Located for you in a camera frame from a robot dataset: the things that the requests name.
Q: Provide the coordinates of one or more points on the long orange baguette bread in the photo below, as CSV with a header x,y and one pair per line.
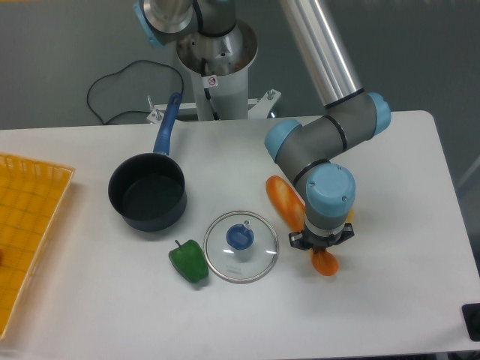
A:
x,y
292,211

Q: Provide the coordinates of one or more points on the black object at table corner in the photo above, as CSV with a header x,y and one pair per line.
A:
x,y
471,318

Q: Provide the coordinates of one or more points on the yellow bell pepper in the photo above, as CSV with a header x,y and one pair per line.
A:
x,y
350,216

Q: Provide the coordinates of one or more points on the dark saucepan blue handle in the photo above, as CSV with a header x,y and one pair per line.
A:
x,y
148,189

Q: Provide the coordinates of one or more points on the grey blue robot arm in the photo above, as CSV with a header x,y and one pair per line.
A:
x,y
304,153

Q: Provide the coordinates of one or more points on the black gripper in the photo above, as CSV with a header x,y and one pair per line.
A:
x,y
319,244

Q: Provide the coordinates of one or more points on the yellow plastic basket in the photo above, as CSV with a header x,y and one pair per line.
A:
x,y
31,194

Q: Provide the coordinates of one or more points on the glass pot lid blue knob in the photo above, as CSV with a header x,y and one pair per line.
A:
x,y
240,247

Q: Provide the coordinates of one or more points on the green bell pepper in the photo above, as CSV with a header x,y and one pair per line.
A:
x,y
189,261

